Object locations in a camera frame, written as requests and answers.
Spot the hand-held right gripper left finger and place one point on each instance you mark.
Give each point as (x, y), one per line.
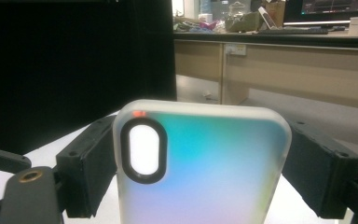
(87, 168)

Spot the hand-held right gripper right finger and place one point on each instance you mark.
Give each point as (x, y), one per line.
(320, 168)

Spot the iridescent phone case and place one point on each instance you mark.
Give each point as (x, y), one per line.
(217, 168)

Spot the beige wooden desk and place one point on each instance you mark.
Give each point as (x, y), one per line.
(292, 71)

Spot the black curtain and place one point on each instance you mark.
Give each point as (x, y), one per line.
(74, 62)

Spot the black keyboard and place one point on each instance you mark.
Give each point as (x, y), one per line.
(292, 31)

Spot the white paper card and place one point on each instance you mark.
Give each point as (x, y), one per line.
(356, 26)

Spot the computer monitor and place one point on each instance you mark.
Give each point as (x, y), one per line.
(326, 9)

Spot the white tablet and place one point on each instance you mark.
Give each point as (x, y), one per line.
(268, 18)

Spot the olive green bag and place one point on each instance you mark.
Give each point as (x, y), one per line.
(242, 22)

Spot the pink cloth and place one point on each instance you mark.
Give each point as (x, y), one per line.
(208, 25)

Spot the white roll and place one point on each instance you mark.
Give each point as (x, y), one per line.
(205, 18)

